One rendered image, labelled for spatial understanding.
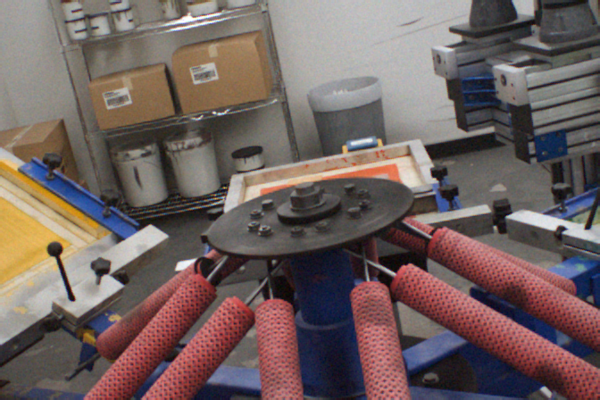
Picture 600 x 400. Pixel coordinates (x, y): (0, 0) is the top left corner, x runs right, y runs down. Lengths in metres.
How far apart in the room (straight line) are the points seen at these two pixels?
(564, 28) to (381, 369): 1.54
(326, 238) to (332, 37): 4.66
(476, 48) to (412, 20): 2.93
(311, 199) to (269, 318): 0.21
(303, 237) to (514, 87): 1.31
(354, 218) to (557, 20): 1.35
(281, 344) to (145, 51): 4.86
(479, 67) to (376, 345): 1.90
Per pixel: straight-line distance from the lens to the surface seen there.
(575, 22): 2.46
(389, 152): 2.73
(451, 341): 1.48
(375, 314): 1.11
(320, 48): 5.80
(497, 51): 2.92
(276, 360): 1.10
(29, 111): 6.12
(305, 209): 1.25
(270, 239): 1.21
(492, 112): 2.94
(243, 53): 5.32
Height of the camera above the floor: 1.71
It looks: 18 degrees down
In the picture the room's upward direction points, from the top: 12 degrees counter-clockwise
